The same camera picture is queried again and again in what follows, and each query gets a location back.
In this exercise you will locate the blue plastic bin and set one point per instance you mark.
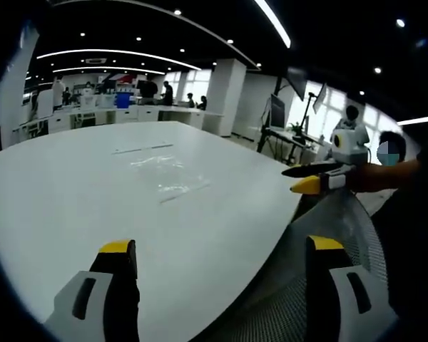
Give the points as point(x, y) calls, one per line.
point(123, 99)

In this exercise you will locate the black tripod stand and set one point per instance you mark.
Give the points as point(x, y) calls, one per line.
point(303, 119)

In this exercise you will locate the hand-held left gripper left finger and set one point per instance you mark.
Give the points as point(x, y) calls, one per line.
point(92, 295)

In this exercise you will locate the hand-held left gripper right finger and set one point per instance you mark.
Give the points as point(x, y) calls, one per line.
point(337, 295)

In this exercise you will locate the black-legged side desk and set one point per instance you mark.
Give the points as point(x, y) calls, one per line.
point(289, 142)

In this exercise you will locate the grey mesh office chair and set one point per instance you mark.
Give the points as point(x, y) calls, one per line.
point(328, 256)

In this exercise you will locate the hanging black monitor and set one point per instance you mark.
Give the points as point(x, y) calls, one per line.
point(296, 82)

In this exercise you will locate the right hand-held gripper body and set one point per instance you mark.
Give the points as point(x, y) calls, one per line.
point(349, 146)

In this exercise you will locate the computer monitor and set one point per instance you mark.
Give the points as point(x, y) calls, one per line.
point(277, 111)

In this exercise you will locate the green potted plant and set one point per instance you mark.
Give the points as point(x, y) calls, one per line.
point(295, 128)

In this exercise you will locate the clear resealable plastic bag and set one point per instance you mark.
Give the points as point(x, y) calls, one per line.
point(164, 167)

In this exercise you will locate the white office desk row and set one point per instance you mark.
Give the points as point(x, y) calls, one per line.
point(128, 115)

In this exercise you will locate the white square pillar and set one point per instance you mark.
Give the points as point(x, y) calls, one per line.
point(228, 96)

